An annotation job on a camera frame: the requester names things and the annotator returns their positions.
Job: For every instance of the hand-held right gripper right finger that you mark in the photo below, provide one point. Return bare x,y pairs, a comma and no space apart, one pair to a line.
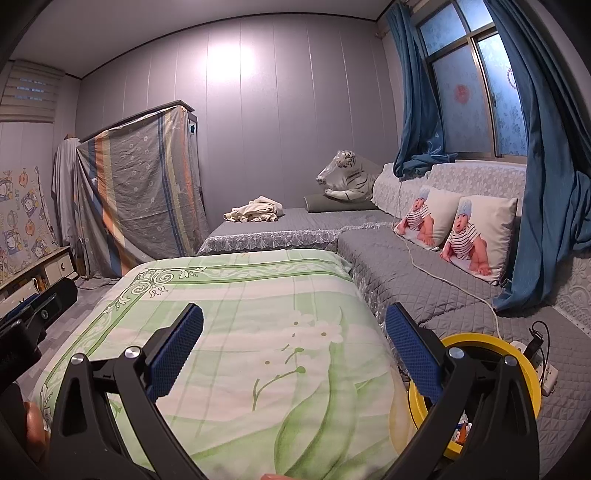
413,353

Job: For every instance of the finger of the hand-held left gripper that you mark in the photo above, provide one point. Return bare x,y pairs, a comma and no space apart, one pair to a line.
53,307

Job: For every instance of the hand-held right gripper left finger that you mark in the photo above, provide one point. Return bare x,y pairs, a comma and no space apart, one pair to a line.
178,350

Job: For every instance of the yellow rimmed waste bin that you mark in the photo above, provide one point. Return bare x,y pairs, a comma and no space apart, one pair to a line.
480,339

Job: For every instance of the person's left hand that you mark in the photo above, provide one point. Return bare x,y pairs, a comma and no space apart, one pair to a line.
36,427

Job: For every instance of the white low cabinet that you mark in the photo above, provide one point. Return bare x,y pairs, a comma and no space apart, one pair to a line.
60,267

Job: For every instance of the cartoon print mat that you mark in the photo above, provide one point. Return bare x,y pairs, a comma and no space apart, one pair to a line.
23,221

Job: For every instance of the grey quilted sofa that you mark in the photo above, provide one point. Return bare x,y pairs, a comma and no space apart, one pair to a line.
392,258

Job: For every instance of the green floral blanket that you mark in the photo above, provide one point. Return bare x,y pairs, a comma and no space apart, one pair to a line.
277,346

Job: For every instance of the grey hanging cloth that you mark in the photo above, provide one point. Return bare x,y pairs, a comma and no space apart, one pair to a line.
64,194

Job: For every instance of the baby print pillow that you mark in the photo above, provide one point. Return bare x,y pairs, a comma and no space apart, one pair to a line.
422,217
475,240

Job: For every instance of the white power strip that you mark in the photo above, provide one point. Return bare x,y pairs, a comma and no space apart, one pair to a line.
547,376

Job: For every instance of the striped bed sheet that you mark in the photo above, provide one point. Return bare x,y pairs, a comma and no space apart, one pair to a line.
138,194

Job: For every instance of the cream clothes pile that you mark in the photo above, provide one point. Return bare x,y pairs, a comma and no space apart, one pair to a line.
254,210

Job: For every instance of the grey bolster cushion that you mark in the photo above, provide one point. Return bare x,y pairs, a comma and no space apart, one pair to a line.
332,205

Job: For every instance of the white tiger plush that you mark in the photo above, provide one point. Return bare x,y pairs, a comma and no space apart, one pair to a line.
351,177

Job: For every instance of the light grey lace sofa cover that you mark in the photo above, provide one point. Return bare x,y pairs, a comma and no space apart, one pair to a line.
485,180

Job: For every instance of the white window blind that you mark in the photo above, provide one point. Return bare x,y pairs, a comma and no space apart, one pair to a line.
27,92

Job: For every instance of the blue curtain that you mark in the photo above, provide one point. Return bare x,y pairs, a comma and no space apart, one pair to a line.
549,184
413,92

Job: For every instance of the frosted glass window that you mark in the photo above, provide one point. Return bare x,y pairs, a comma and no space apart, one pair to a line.
461,92

